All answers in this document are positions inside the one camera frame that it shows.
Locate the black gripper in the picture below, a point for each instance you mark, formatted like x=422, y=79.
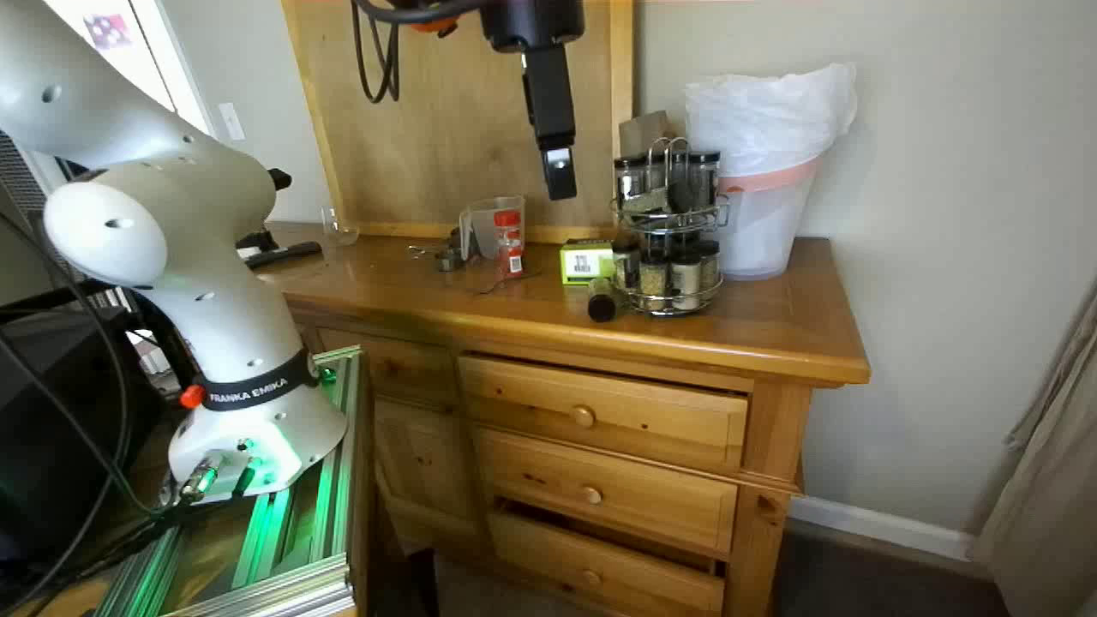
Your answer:
x=550, y=98

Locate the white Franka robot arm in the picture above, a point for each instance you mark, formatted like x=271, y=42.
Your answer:
x=195, y=228

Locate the red lid spice jar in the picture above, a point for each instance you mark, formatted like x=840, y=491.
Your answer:
x=509, y=242

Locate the brown paper bag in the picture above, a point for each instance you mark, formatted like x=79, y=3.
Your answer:
x=650, y=131

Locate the small green box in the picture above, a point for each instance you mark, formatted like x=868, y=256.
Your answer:
x=586, y=265

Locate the clear plastic measuring jug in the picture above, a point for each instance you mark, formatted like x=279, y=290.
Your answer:
x=473, y=228

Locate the large wooden board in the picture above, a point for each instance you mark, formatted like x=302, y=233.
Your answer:
x=457, y=125

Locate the metal spice rack carousel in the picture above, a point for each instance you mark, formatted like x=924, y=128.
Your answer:
x=673, y=233

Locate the small black round lid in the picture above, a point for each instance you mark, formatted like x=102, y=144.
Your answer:
x=601, y=305

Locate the wooden dresser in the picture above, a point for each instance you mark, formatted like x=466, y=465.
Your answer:
x=639, y=331

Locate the shallow wooden dresser drawer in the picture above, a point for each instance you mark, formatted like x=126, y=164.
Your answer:
x=596, y=412

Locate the medium wooden dresser drawer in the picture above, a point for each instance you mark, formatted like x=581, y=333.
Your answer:
x=604, y=493

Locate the wooden dresser cabinet door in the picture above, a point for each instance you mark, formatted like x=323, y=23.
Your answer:
x=422, y=466

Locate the lowest wooden dresser drawer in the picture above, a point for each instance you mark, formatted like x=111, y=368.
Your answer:
x=604, y=570

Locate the green lit metal machine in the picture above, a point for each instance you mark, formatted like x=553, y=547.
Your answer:
x=276, y=536

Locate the black equipment case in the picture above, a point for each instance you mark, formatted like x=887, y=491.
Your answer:
x=55, y=447

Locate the beige curtain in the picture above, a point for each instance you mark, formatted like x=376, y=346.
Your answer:
x=1048, y=480

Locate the black camera on stand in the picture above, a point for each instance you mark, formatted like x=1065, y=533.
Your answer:
x=279, y=256

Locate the white light switch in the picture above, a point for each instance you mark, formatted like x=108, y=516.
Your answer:
x=232, y=120

